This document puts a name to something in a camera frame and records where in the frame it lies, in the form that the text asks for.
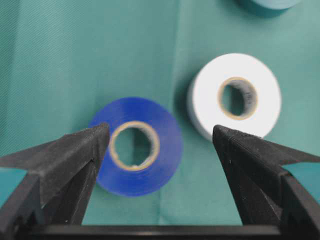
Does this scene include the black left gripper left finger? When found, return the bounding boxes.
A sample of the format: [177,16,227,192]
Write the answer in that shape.
[0,122,110,240]

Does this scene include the green table cloth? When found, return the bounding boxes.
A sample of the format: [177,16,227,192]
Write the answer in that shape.
[0,0,320,225]

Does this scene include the teal tape roll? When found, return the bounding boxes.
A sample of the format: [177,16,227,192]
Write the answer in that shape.
[235,0,302,18]

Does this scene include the blue tape roll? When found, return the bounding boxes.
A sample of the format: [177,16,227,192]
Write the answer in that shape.
[88,97,183,197]

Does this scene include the white tape roll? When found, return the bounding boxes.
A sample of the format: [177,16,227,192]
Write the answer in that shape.
[187,53,282,141]

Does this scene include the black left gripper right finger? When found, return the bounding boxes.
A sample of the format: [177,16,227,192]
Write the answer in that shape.
[212,125,320,240]

